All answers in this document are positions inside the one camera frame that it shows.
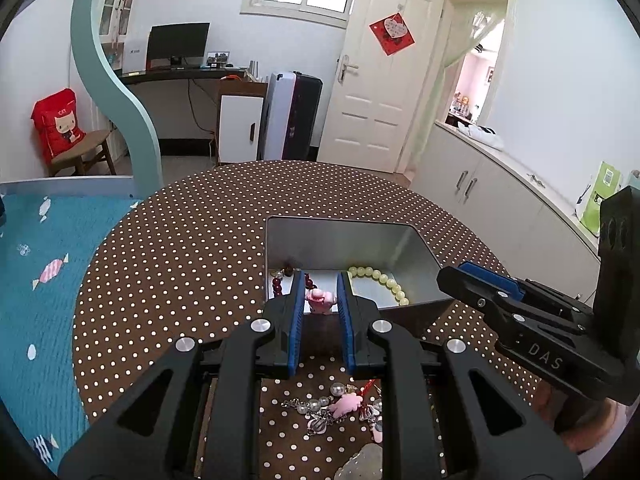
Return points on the silver metal box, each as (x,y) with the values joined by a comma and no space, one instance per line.
(350,245)

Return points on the black computer monitor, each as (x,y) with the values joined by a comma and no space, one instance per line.
(177,42)

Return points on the green paper bag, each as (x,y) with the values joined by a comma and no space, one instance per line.
(600,195)

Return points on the red cat bag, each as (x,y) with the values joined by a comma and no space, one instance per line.
(57,122)

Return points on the pink figure charm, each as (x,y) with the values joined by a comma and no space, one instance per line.
(319,301)

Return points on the clear crystal charm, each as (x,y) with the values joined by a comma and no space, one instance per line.
(372,417)

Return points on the red door decoration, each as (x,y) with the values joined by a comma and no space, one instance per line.
(392,32)

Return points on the pale green curtain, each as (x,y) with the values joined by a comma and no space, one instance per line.
(450,60)

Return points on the blue candy print blanket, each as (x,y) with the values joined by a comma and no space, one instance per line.
(40,320)

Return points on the white box device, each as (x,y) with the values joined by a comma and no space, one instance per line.
(134,57)

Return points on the silver suitcase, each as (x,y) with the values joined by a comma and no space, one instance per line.
(274,115)

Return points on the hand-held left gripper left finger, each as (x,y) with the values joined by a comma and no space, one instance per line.
(295,332)

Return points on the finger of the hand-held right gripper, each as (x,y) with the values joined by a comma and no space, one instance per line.
(467,287)
(492,277)

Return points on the pink flower charm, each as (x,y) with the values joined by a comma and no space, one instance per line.
(346,405)

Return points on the white low cabinet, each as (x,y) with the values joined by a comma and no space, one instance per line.
(500,195)

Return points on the brown polka dot tablecloth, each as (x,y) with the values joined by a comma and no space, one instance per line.
(200,240)

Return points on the dark purple suitcase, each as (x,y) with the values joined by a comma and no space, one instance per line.
(306,115)

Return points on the white glass door cabinet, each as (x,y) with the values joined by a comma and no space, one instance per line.
(117,15)

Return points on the teal bunk bed frame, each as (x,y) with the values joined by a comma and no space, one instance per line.
(115,90)

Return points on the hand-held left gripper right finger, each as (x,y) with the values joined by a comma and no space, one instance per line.
(346,332)

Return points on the dark desk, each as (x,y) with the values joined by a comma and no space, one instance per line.
(165,75)

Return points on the wooden chair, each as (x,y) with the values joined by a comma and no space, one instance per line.
(87,147)

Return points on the translucent white pendant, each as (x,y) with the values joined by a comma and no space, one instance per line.
(362,462)

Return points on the white panel door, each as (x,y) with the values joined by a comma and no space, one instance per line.
(380,90)

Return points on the white desk cabinet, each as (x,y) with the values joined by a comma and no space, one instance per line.
(239,125)

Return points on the white cloth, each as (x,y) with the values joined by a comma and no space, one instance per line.
(482,135)

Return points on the small silver object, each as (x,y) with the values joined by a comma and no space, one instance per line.
(536,179)

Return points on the person's right forearm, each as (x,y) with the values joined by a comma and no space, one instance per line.
(607,435)

